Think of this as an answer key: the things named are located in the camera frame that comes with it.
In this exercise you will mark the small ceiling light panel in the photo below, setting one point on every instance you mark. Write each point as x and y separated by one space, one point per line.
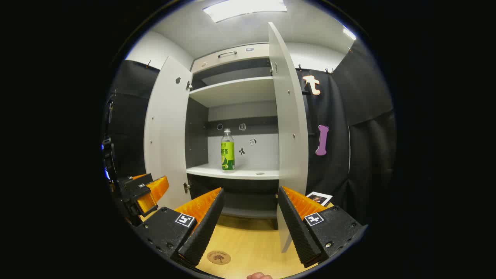
348 33

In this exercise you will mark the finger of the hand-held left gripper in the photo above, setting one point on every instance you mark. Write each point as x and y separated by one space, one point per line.
146 203
139 188

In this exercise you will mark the round cork coaster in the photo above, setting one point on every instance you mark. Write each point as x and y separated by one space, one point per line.
219 257

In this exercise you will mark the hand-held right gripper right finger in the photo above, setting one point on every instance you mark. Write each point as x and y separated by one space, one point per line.
298 232

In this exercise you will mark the green label bottle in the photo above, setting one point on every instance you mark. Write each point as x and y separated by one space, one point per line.
228 155

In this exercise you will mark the black backdrop cloth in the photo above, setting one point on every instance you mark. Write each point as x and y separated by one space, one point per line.
360 135

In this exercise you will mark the grey cabinet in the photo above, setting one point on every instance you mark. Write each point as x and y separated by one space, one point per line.
240 91

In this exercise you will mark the grey cabinet door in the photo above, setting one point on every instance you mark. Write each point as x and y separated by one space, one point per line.
166 135
288 116

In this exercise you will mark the large ceiling light panel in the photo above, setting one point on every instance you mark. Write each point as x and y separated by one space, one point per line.
244 8

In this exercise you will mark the grey cabinet drawer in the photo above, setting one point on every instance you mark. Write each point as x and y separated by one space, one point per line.
248 56

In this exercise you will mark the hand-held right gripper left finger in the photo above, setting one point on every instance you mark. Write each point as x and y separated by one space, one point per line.
205 232

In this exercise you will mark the white framed photo card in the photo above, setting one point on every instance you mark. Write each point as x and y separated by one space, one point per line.
319 198

